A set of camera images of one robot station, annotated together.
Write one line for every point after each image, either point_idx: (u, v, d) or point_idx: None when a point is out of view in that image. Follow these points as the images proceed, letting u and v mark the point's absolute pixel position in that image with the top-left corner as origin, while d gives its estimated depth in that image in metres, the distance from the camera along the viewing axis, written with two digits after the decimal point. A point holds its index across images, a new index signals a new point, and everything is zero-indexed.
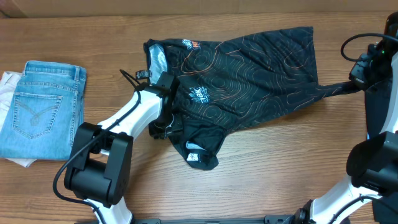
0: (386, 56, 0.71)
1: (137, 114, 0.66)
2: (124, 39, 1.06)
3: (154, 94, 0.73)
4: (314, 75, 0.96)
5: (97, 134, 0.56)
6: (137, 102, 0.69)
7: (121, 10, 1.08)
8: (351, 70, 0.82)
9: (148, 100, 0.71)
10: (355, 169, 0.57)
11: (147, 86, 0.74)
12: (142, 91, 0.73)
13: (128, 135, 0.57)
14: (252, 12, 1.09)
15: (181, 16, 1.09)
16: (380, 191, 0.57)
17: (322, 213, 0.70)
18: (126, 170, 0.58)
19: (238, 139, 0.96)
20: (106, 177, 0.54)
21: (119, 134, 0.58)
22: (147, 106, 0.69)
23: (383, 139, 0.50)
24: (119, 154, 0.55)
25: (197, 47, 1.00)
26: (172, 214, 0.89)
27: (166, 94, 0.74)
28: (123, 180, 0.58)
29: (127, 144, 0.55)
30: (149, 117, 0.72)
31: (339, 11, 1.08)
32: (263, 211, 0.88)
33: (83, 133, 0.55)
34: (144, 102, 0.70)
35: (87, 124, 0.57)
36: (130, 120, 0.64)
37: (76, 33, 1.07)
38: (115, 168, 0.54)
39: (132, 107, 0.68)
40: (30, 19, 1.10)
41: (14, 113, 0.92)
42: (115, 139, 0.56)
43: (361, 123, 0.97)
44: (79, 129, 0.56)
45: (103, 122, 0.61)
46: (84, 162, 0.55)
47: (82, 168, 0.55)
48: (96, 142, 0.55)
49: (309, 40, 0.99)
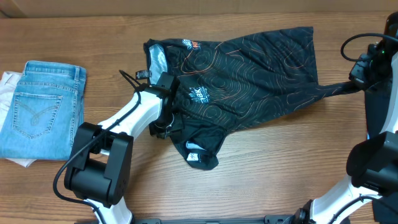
0: (385, 56, 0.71)
1: (137, 114, 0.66)
2: (124, 39, 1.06)
3: (154, 95, 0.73)
4: (314, 75, 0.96)
5: (97, 134, 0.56)
6: (137, 102, 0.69)
7: (121, 10, 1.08)
8: (351, 70, 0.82)
9: (148, 101, 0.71)
10: (355, 169, 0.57)
11: (147, 87, 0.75)
12: (142, 92, 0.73)
13: (129, 135, 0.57)
14: (252, 12, 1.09)
15: (181, 16, 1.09)
16: (380, 191, 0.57)
17: (323, 213, 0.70)
18: (127, 170, 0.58)
19: (238, 139, 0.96)
20: (106, 176, 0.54)
21: (119, 134, 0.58)
22: (147, 106, 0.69)
23: (384, 139, 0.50)
24: (119, 154, 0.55)
25: (197, 47, 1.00)
26: (172, 214, 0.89)
27: (166, 95, 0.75)
28: (123, 180, 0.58)
29: (127, 144, 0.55)
30: (149, 118, 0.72)
31: (339, 11, 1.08)
32: (263, 211, 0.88)
33: (83, 133, 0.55)
34: (144, 104, 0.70)
35: (87, 124, 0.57)
36: (130, 121, 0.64)
37: (76, 33, 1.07)
38: (115, 168, 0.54)
39: (132, 107, 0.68)
40: (30, 19, 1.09)
41: (14, 113, 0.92)
42: (115, 139, 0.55)
43: (361, 123, 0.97)
44: (79, 129, 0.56)
45: (103, 122, 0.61)
46: (84, 162, 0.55)
47: (82, 168, 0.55)
48: (96, 142, 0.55)
49: (309, 40, 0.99)
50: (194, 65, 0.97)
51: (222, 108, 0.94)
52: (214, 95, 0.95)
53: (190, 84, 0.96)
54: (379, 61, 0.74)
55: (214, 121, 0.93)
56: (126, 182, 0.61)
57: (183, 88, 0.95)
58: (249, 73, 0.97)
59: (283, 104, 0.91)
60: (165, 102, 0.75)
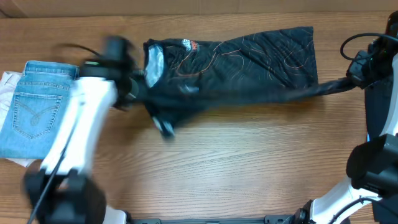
0: (386, 55, 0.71)
1: (87, 118, 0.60)
2: (124, 39, 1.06)
3: (101, 76, 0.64)
4: (314, 75, 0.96)
5: (46, 184, 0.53)
6: (79, 104, 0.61)
7: (121, 10, 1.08)
8: (349, 66, 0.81)
9: (94, 89, 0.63)
10: (355, 171, 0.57)
11: (89, 63, 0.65)
12: (90, 66, 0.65)
13: (81, 175, 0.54)
14: (252, 12, 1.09)
15: (181, 16, 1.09)
16: (380, 193, 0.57)
17: (322, 213, 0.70)
18: (93, 203, 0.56)
19: (238, 139, 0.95)
20: (77, 215, 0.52)
21: (69, 173, 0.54)
22: (99, 99, 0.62)
23: (382, 142, 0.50)
24: (74, 196, 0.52)
25: (196, 48, 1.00)
26: (172, 214, 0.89)
27: (115, 66, 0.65)
28: (94, 215, 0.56)
29: (81, 184, 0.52)
30: (104, 112, 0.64)
31: (339, 11, 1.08)
32: (263, 211, 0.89)
33: (31, 185, 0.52)
34: (92, 89, 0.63)
35: (30, 172, 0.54)
36: (81, 136, 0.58)
37: (76, 33, 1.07)
38: (80, 208, 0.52)
39: (75, 112, 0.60)
40: (30, 18, 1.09)
41: (14, 113, 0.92)
42: (68, 181, 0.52)
43: (361, 123, 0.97)
44: (24, 182, 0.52)
45: (48, 159, 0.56)
46: (47, 209, 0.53)
47: (47, 213, 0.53)
48: (47, 193, 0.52)
49: (309, 40, 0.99)
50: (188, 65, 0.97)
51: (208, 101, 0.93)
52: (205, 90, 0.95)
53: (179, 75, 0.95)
54: (379, 60, 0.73)
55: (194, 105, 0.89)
56: (100, 208, 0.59)
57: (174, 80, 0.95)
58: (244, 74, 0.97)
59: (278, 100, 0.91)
60: (115, 75, 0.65)
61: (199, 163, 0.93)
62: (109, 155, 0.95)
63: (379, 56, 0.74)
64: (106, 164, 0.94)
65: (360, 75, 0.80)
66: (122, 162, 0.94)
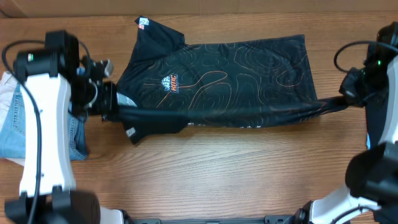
0: (382, 67, 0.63)
1: (48, 129, 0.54)
2: (124, 39, 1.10)
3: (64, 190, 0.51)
4: (303, 46, 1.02)
5: None
6: (34, 112, 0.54)
7: (121, 11, 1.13)
8: (342, 82, 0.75)
9: (46, 91, 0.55)
10: (354, 178, 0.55)
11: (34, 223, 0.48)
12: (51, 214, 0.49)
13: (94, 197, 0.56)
14: (252, 12, 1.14)
15: (182, 16, 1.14)
16: (380, 202, 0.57)
17: (321, 217, 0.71)
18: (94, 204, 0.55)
19: (238, 140, 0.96)
20: None
21: None
22: (58, 98, 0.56)
23: (383, 150, 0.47)
24: None
25: (175, 90, 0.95)
26: (172, 214, 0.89)
27: None
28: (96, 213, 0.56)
29: None
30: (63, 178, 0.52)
31: (339, 11, 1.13)
32: (263, 211, 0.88)
33: None
34: (41, 88, 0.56)
35: None
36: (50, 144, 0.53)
37: (76, 33, 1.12)
38: None
39: (33, 121, 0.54)
40: (30, 18, 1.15)
41: (14, 113, 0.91)
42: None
43: (361, 123, 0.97)
44: None
45: None
46: None
47: None
48: None
49: (303, 54, 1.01)
50: (180, 37, 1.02)
51: (198, 66, 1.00)
52: (229, 52, 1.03)
53: (161, 96, 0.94)
54: (374, 71, 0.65)
55: (196, 68, 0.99)
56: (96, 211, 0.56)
57: (136, 68, 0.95)
58: (278, 44, 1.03)
59: (263, 65, 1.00)
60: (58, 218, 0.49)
61: (199, 163, 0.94)
62: (109, 155, 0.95)
63: (370, 68, 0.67)
64: (105, 164, 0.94)
65: (355, 93, 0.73)
66: (122, 163, 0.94)
